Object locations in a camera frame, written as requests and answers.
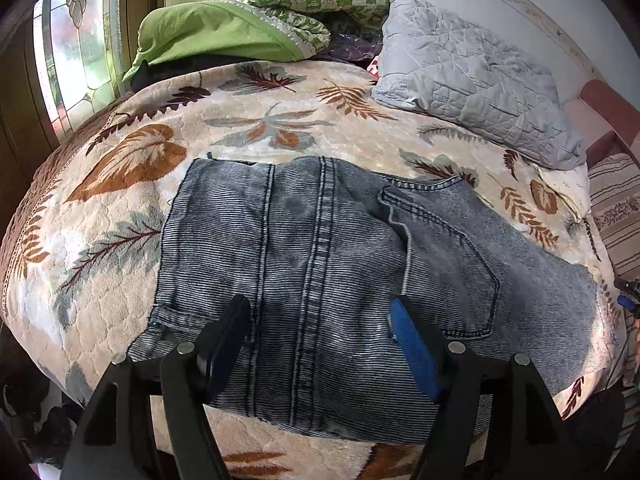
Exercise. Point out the plain green cloth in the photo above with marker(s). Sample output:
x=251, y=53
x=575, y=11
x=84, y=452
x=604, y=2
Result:
x=210, y=30

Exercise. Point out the grey denim pants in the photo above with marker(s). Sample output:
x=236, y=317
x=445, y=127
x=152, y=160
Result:
x=310, y=260

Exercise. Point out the black cloth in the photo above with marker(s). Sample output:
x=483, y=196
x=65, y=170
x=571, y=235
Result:
x=170, y=70

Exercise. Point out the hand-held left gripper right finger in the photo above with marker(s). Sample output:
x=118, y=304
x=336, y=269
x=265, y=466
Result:
x=412, y=345

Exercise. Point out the white printed pillow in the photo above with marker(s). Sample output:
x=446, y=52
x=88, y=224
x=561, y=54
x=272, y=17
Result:
x=565, y=185

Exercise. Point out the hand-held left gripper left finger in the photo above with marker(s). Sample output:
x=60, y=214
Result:
x=227, y=345

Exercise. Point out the dark purple cloth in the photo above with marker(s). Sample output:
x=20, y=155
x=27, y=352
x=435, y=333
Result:
x=350, y=42

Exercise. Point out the striped cushion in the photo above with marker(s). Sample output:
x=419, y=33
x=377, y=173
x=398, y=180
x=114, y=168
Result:
x=617, y=210

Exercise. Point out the grey quilted pillow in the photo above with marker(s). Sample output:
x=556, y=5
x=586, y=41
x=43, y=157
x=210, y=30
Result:
x=465, y=80

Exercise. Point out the pink and brown cushion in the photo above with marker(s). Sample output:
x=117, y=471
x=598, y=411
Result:
x=605, y=105

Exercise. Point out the stained glass window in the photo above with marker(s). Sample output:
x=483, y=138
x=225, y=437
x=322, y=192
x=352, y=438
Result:
x=80, y=45

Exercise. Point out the leaf print blanket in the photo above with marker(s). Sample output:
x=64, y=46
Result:
x=150, y=210

